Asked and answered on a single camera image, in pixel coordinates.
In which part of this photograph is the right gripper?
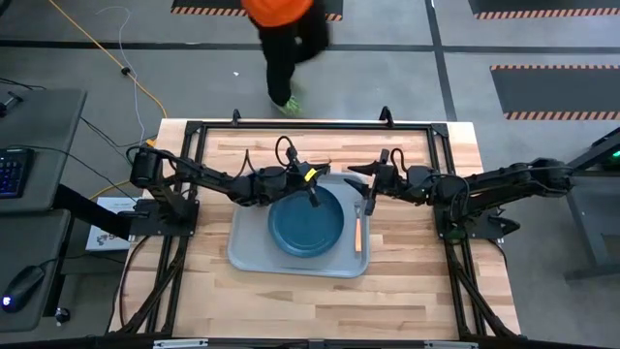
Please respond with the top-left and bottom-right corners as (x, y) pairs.
(343, 163), (409, 217)

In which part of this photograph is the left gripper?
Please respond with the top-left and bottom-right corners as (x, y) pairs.
(280, 162), (333, 209)

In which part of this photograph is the fork with orange handle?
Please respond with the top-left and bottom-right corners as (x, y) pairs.
(353, 201), (365, 254)

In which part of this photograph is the blue round plate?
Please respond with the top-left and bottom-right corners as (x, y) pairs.
(267, 184), (346, 259)

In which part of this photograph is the grey plastic tray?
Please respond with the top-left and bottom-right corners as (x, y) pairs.
(227, 173), (372, 279)

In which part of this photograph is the person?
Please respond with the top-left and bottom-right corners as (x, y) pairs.
(240, 0), (332, 119)

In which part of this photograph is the black mat striped edge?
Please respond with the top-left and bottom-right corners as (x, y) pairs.
(468, 0), (620, 21)
(489, 63), (620, 122)

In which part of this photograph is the white printed sheet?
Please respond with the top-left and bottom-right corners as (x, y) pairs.
(84, 195), (140, 253)

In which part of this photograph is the thick black diagonal bar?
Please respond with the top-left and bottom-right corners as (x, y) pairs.
(51, 182), (133, 239)

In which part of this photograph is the grey desk top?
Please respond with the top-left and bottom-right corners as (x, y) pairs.
(0, 87), (89, 215)
(0, 208), (75, 333)

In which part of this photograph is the black backlit keyboard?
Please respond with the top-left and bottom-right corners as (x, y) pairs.
(0, 146), (37, 201)

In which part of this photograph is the small black desk tool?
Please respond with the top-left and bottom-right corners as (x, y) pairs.
(0, 91), (25, 118)

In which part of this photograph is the black computer mouse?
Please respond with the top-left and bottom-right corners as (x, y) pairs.
(0, 264), (47, 314)

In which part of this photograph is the black aluminium table frame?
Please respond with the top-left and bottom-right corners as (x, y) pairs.
(108, 118), (522, 341)

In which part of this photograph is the black camera cable loop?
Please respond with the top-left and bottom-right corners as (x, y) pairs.
(389, 146), (409, 170)
(274, 135), (297, 169)

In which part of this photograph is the silver metal bracket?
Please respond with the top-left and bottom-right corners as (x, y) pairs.
(424, 339), (479, 349)
(152, 338), (210, 349)

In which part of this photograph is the thin white floor cable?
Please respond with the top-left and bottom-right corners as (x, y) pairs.
(94, 5), (147, 145)

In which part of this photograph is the black floor cable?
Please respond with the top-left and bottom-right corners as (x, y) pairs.
(78, 114), (159, 150)

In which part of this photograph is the yellow floor cable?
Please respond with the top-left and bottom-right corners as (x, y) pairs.
(46, 0), (170, 202)

